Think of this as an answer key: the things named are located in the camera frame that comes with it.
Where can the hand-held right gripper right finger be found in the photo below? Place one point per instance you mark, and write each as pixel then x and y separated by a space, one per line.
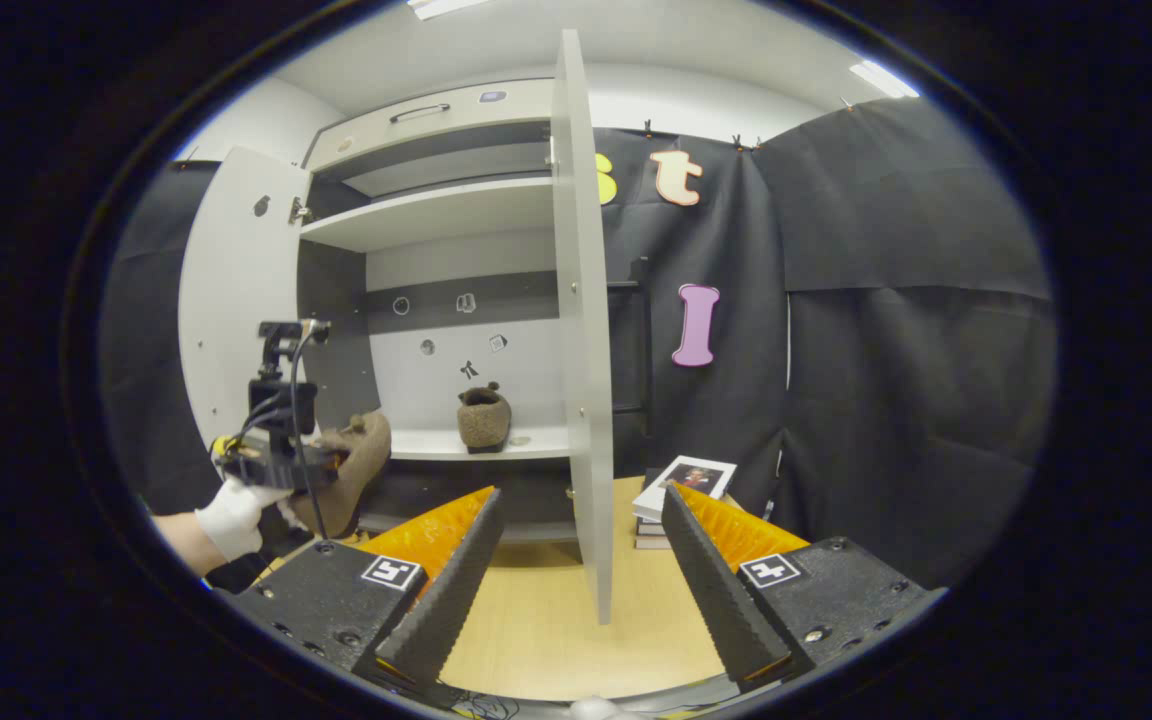
pixel 716 590

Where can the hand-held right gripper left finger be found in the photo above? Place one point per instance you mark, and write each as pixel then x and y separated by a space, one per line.
pixel 451 590

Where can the brown fuzzy shoe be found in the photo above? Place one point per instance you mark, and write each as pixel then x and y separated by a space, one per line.
pixel 361 460
pixel 484 420

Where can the white cabinet door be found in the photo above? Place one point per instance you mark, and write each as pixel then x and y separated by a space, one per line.
pixel 581 350
pixel 236 270

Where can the white shoe cabinet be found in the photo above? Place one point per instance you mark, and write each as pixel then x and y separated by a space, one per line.
pixel 436 215

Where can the beige cabinet drawer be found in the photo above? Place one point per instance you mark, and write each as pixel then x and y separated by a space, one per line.
pixel 456 115

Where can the dark thin book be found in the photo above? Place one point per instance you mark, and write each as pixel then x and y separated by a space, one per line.
pixel 651 535

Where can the white portrait cover book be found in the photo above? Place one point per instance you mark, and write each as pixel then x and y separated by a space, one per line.
pixel 686 485

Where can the black metal rack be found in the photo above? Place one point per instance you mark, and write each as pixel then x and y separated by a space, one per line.
pixel 644 350

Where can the black backdrop cloth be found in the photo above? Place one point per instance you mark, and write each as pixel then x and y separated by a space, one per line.
pixel 886 350

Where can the large ceiling light panel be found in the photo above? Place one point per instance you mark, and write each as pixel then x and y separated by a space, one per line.
pixel 446 8

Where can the narrow ceiling light panel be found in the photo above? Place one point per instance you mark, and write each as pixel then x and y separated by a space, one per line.
pixel 884 78

